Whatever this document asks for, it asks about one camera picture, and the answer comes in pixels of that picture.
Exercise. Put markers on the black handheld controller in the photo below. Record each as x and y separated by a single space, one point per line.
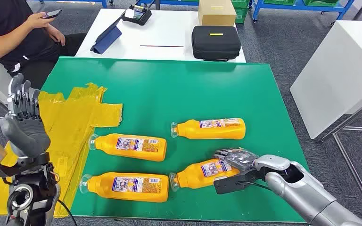
137 15

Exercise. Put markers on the green plastic crate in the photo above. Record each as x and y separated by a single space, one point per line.
321 2
279 2
242 14

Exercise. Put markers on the person's right hand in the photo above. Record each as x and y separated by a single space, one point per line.
40 21

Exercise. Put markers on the person's right forearm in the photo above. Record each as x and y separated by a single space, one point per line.
6 42

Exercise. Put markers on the green table mat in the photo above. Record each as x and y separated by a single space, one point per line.
184 93

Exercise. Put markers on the blue tablet folio case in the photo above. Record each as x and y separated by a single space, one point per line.
106 39

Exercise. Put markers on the orange plastic bottle clear cap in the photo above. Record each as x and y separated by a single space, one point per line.
193 131
190 179
109 145
99 187

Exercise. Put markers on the yellow taped plastic sheet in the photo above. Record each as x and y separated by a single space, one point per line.
71 118

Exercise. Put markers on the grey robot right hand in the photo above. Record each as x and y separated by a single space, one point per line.
237 159

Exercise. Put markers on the person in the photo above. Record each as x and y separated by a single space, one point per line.
12 18

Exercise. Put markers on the black phone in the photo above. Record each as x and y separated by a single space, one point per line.
53 13

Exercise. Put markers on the white desk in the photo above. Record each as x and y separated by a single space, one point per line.
162 31

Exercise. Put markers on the brown cardboard box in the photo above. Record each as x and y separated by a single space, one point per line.
217 12

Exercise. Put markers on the person's left hand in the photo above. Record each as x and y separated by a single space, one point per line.
56 36

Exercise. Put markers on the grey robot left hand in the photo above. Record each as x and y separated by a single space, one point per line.
28 134

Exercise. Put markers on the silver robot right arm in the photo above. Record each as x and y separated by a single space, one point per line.
299 190

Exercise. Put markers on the black zipped carry case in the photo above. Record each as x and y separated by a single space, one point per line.
215 45

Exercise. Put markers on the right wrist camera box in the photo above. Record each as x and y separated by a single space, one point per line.
231 185

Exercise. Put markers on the thin dark rod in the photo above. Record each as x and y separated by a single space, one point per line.
162 46

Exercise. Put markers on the blue metal rack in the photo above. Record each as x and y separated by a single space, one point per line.
174 2
299 6
104 3

